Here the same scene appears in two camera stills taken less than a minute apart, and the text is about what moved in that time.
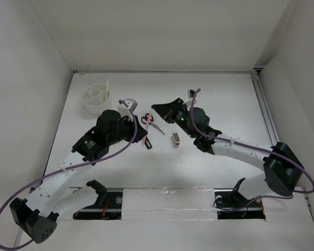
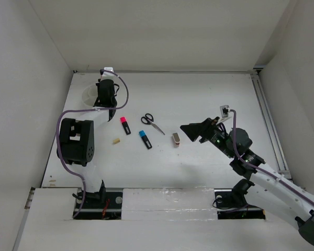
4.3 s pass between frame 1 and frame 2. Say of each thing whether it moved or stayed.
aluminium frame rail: stayed
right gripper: moved
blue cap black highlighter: stayed
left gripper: moved
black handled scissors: stayed
